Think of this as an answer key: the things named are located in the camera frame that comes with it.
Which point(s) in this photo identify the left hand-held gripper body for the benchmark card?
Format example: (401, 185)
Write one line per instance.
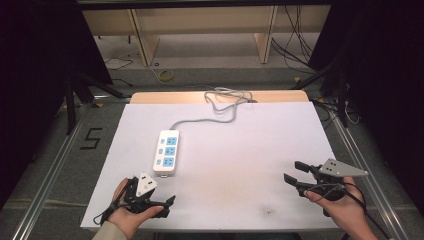
(144, 186)

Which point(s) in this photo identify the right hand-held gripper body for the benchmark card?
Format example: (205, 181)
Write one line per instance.
(330, 178)

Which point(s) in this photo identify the person's left hand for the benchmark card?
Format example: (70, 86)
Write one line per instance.
(128, 213)

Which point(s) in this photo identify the person's right hand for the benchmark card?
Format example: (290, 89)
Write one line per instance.
(341, 208)

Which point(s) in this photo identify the white power strip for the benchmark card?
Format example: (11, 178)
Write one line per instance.
(166, 151)

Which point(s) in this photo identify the white foam board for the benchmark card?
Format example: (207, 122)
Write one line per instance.
(240, 160)

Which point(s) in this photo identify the black metal stand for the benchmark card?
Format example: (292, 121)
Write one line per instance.
(78, 90)
(333, 83)

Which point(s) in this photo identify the black curtain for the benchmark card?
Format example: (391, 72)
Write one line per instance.
(383, 83)
(36, 83)

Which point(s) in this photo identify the yellow tape roll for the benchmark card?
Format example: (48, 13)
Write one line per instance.
(165, 75)

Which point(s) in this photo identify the wooden shelf unit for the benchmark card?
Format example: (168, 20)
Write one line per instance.
(206, 20)

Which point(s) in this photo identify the aluminium floor rail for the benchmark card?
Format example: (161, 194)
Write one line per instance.
(53, 170)
(363, 166)

